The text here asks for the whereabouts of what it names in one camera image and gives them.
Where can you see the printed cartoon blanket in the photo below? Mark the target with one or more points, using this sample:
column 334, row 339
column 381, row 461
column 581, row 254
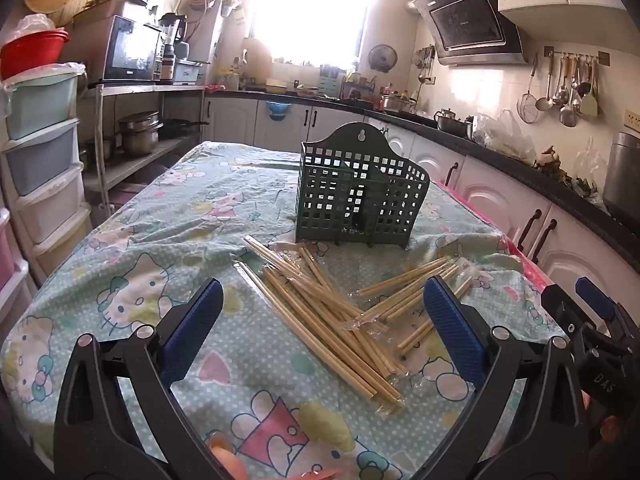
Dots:
column 150, row 240

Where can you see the microwave oven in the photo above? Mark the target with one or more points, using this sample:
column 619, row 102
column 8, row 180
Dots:
column 130, row 50

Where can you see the steel kettle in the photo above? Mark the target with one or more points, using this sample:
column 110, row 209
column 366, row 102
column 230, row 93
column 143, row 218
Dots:
column 450, row 122

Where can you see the clear plastic food bag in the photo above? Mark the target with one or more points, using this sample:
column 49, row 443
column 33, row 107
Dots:
column 505, row 135

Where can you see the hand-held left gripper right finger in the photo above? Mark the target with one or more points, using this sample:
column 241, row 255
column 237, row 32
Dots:
column 452, row 325

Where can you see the red plastic basin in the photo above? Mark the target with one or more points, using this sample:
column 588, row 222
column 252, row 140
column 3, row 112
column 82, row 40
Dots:
column 30, row 52

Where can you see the pile of wooden chopsticks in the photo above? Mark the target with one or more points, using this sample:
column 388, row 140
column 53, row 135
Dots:
column 320, row 325

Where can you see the light blue bread box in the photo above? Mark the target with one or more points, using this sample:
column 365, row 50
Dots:
column 190, row 72

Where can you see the grey rice cooker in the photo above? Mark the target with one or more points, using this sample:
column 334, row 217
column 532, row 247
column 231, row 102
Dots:
column 625, row 175

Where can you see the teal knife block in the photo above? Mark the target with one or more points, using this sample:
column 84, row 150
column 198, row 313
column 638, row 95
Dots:
column 329, row 82

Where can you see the black range hood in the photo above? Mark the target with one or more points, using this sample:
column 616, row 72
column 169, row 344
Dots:
column 465, row 15

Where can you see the wooden cutting board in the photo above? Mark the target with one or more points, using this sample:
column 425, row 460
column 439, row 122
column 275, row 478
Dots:
column 257, row 65

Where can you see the window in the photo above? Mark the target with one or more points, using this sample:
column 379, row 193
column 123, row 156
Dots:
column 315, row 5

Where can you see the black frying pan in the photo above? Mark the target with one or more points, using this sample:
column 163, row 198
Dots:
column 177, row 129

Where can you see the steel stockpot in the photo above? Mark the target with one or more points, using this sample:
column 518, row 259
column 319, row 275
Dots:
column 399, row 104

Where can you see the ginger roots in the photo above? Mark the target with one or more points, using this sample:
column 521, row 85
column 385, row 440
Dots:
column 550, row 162

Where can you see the small black wall fan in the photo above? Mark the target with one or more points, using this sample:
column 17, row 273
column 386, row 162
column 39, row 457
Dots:
column 382, row 57

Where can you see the blue plastic bag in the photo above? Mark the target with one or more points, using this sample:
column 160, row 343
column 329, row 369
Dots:
column 277, row 110

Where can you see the yellow tray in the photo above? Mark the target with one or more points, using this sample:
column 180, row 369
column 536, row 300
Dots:
column 277, row 86

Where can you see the small steel pot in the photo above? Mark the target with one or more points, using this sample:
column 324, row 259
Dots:
column 97, row 152

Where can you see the blender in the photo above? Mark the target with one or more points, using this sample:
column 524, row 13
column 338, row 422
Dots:
column 172, row 45

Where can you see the row of hanging kitchen ladles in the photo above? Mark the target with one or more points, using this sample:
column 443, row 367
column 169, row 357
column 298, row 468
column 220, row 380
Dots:
column 570, row 85

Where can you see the wall socket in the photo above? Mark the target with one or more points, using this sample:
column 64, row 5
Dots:
column 634, row 121

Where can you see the pastel green storage bin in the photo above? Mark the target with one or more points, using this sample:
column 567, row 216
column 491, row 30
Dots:
column 42, row 100

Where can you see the stacked steel pots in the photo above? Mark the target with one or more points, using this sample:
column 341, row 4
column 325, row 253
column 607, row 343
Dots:
column 140, row 135

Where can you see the crumpled clear plastic bag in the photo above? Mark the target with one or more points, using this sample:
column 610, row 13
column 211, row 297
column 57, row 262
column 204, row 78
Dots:
column 590, row 170

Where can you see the green plastic utensil holder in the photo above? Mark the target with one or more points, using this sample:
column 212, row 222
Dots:
column 360, row 190

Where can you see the person's right hand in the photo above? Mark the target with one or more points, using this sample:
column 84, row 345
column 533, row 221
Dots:
column 611, row 427

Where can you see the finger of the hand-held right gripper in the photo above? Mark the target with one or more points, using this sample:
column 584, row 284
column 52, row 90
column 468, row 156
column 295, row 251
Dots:
column 562, row 310
column 595, row 300

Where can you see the plastic drawer unit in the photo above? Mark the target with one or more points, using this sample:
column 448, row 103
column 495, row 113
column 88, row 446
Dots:
column 45, row 195

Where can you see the white plastic bag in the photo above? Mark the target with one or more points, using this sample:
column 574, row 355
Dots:
column 32, row 22

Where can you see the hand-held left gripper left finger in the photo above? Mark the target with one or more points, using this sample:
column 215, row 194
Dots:
column 195, row 325

